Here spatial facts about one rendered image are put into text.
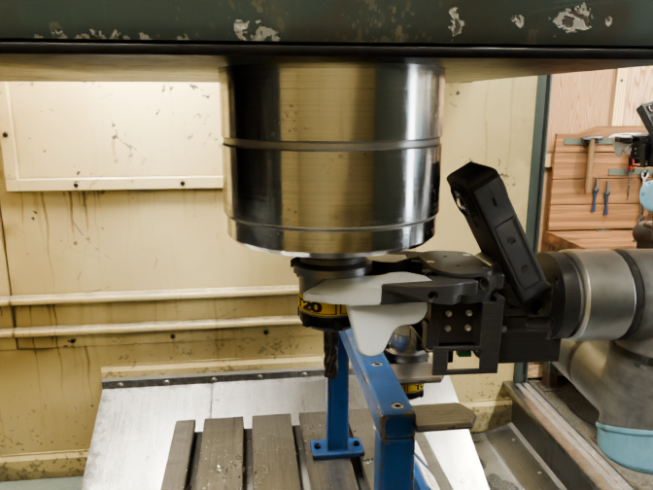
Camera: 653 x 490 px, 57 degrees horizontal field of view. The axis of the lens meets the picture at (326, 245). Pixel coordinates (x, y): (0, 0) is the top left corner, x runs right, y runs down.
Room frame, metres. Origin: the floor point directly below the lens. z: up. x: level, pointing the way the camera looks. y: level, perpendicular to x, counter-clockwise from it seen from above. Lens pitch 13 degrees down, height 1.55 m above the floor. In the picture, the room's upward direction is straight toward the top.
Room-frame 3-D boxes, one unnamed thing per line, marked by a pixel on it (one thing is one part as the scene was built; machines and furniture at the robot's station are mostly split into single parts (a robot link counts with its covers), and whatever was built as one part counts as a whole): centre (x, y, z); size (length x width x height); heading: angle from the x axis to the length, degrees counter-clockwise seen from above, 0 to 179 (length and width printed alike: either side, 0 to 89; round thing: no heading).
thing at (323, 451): (1.04, -0.02, 1.05); 0.10 x 0.05 x 0.30; 97
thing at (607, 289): (0.48, -0.21, 1.40); 0.08 x 0.05 x 0.08; 7
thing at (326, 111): (0.45, 0.00, 1.51); 0.16 x 0.16 x 0.12
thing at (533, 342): (0.47, -0.13, 1.39); 0.12 x 0.08 x 0.09; 97
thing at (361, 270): (0.45, 0.00, 1.44); 0.06 x 0.06 x 0.03
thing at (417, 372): (0.71, -0.12, 1.21); 0.07 x 0.05 x 0.01; 97
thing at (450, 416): (0.61, -0.13, 1.21); 0.07 x 0.05 x 0.01; 97
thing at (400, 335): (0.77, -0.11, 1.26); 0.04 x 0.04 x 0.07
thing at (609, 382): (0.50, -0.28, 1.29); 0.11 x 0.08 x 0.11; 3
